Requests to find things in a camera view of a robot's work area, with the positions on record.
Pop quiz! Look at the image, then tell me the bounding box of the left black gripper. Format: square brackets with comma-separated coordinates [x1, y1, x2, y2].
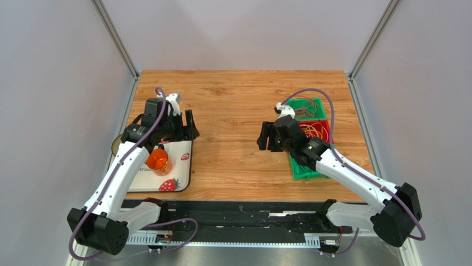
[158, 110, 199, 142]

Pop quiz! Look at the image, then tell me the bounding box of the dark red cable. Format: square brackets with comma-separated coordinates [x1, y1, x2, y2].
[291, 98, 321, 121]

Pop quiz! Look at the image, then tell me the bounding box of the orange cable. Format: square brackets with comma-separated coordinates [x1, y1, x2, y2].
[300, 124, 329, 141]

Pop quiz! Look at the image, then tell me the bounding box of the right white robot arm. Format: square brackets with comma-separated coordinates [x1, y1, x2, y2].
[256, 116, 422, 247]

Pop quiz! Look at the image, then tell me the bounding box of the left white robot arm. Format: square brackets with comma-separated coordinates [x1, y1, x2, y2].
[67, 94, 199, 259]

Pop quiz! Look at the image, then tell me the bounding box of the orange glass mug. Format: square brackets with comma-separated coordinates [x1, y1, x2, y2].
[146, 149, 173, 176]

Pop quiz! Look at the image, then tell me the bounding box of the strawberry pattern tray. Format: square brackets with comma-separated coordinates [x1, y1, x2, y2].
[109, 139, 194, 193]

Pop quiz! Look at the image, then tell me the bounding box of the near green plastic bin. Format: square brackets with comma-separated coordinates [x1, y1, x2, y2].
[288, 154, 329, 180]

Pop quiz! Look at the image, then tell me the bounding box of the green plastic bin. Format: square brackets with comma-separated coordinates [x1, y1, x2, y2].
[286, 98, 327, 121]
[288, 154, 329, 180]

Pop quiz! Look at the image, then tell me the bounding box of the red plastic bin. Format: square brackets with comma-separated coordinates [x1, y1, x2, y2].
[299, 120, 330, 142]

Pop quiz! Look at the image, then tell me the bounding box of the far green plastic bin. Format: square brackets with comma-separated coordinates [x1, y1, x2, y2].
[286, 98, 327, 121]

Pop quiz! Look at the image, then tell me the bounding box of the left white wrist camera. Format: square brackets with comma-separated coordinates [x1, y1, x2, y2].
[166, 93, 182, 116]

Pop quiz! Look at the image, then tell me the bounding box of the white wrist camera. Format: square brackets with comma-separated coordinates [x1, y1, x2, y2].
[274, 103, 295, 119]
[166, 93, 182, 116]

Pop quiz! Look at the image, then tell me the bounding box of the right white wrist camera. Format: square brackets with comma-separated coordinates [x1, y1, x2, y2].
[274, 103, 295, 119]

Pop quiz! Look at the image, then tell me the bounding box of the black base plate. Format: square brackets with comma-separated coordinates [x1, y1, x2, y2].
[137, 200, 355, 242]

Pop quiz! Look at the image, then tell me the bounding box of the grey slotted cable duct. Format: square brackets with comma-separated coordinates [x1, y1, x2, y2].
[126, 232, 321, 249]

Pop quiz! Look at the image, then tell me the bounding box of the right aluminium frame post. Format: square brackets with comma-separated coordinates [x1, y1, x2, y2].
[349, 0, 402, 80]

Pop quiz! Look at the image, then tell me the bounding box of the aluminium frame post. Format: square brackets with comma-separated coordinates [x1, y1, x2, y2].
[349, 0, 402, 80]
[91, 0, 140, 80]

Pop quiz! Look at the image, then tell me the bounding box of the left aluminium frame post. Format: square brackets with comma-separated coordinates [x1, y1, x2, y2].
[91, 0, 140, 80]

